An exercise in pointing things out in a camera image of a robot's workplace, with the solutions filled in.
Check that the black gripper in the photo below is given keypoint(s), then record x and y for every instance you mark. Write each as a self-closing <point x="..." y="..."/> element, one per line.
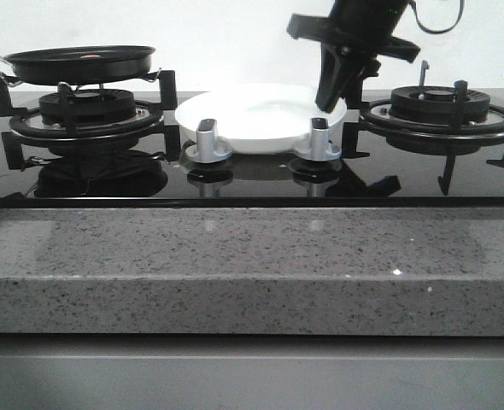
<point x="354" y="33"/>

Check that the white round plate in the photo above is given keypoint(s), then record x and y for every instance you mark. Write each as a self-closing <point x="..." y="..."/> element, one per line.
<point x="258" y="118"/>

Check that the black frying pan mint handle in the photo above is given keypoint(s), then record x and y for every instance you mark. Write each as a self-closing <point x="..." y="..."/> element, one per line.
<point x="52" y="66"/>

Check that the right black gas burner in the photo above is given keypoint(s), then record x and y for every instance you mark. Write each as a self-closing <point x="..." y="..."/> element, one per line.
<point x="436" y="104"/>

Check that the right silver stove knob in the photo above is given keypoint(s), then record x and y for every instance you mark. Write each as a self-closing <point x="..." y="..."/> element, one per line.
<point x="318" y="146"/>

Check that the silver stove knob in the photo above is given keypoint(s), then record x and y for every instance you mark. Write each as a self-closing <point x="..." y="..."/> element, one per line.
<point x="208" y="148"/>
<point x="318" y="146"/>

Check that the left silver stove knob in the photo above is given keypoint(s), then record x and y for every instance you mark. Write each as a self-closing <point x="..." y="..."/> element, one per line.
<point x="208" y="148"/>

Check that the right black pan support grate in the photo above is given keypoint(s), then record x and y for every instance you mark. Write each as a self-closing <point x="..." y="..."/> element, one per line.
<point x="449" y="141"/>

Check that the black pan support grate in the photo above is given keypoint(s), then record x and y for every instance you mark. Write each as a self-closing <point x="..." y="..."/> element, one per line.
<point x="81" y="142"/>
<point x="449" y="141"/>

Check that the black glass gas cooktop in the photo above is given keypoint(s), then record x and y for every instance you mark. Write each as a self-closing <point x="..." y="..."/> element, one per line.
<point x="374" y="172"/>

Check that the left black pan support grate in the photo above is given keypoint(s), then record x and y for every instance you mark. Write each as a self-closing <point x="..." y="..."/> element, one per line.
<point x="81" y="142"/>

